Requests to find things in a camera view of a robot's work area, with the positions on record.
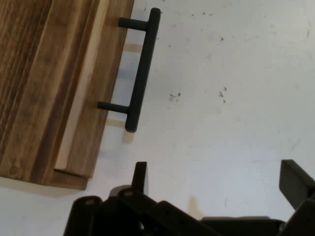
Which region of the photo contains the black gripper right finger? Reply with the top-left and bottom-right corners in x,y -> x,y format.
279,159 -> 315,236

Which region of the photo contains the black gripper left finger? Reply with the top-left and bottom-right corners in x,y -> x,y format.
63,161 -> 218,236

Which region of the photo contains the black bar drawer handle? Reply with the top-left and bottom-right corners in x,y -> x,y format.
97,7 -> 161,134

